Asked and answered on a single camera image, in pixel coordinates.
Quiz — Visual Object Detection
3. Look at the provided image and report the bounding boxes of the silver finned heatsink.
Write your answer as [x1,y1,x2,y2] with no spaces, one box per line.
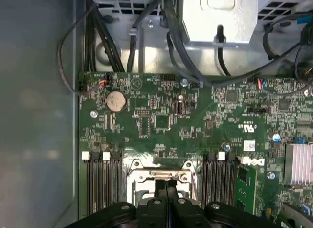
[285,143,313,185]

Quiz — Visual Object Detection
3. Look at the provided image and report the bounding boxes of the metal wire locking lever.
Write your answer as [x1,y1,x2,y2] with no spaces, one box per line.
[190,174,199,201]

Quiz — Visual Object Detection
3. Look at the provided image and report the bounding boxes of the silver USB port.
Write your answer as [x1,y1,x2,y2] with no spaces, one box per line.
[174,100,185,116]

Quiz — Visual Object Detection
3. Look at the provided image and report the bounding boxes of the black cable bundle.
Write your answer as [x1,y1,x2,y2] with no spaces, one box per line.
[83,7,125,73]

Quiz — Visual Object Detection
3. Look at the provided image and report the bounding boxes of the thick black cable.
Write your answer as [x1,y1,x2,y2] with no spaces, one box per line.
[162,0,212,88]

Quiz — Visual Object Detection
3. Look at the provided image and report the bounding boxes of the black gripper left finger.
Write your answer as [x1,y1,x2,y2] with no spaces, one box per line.
[64,180,169,228]

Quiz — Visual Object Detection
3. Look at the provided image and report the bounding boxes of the metal socket cover frame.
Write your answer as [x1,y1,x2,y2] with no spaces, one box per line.
[133,170,194,206]

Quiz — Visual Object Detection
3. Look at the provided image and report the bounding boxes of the thin black wire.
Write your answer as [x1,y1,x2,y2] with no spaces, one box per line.
[56,2,108,94]

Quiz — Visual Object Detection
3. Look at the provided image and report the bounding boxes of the silver coin battery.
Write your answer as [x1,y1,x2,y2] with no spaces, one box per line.
[105,91,127,113]

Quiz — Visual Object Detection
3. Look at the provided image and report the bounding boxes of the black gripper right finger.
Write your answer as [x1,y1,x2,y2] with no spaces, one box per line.
[168,180,283,228]

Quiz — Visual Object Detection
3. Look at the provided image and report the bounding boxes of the CPU socket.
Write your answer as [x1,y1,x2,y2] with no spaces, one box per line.
[124,159,199,208]

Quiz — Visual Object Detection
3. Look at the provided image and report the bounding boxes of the green motherboard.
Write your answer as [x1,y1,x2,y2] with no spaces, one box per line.
[77,71,313,228]

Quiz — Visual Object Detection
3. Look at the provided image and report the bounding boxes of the thin black cable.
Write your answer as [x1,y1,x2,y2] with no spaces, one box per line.
[263,14,313,61]

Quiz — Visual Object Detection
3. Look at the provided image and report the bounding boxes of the RAM slot with white clips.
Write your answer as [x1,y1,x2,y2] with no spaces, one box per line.
[101,151,111,209]
[82,151,92,214]
[216,151,226,208]

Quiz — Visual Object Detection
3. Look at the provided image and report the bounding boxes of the black cable with grey clip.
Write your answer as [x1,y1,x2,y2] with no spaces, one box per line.
[126,0,163,72]

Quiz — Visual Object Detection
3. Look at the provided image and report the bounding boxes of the CPU with silver top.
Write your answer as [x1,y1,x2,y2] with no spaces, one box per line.
[138,188,190,205]

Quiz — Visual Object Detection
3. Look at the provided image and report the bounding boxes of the RAM slot with black clips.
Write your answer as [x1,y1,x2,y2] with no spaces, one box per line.
[111,151,123,205]
[202,152,216,209]
[225,151,237,206]
[91,151,101,213]

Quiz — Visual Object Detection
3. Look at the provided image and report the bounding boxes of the dark grey PC case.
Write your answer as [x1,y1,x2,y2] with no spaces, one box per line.
[0,0,313,228]

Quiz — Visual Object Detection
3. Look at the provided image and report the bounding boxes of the graphics card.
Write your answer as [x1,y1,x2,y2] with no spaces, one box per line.
[235,164,259,215]

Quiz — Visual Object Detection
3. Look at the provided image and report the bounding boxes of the black cable with tie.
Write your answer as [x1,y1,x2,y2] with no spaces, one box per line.
[213,24,232,77]

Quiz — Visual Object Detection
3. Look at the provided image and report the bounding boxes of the coloured wire plug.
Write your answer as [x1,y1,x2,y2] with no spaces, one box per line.
[97,72,111,88]
[253,77,268,91]

